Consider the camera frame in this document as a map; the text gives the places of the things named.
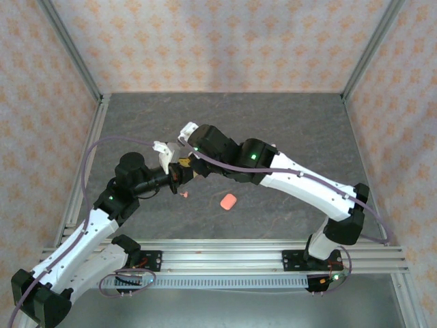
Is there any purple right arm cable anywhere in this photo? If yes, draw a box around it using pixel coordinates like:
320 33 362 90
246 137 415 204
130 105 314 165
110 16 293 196
179 136 395 295

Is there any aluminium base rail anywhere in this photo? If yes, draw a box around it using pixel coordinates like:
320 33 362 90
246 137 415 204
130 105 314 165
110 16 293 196
40 238 410 274

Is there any circuit board with lights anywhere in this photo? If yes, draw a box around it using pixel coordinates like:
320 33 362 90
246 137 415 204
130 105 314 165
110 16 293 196
307 272 351 295

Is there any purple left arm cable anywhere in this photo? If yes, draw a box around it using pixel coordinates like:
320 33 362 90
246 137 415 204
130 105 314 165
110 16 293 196
5 135 156 328

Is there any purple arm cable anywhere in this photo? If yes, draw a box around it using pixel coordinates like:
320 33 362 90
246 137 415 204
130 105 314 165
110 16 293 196
5 135 156 328
179 136 395 295

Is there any aluminium table side rail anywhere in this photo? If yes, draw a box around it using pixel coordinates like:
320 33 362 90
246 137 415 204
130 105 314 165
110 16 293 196
18 94 111 328
341 95 427 328

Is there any aluminium frame post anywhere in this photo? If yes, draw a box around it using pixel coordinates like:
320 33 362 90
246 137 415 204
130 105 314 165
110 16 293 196
36 0 105 103
341 0 407 102

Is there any pink earbud charging case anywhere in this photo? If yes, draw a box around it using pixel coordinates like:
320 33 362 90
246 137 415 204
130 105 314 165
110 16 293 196
220 193 238 210

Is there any grey slotted cable duct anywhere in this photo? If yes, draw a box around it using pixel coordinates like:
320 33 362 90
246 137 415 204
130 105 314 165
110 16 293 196
98 275 310 290

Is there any grey metal sheet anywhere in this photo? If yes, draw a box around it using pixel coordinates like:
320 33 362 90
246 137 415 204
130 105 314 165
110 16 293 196
37 288 407 328

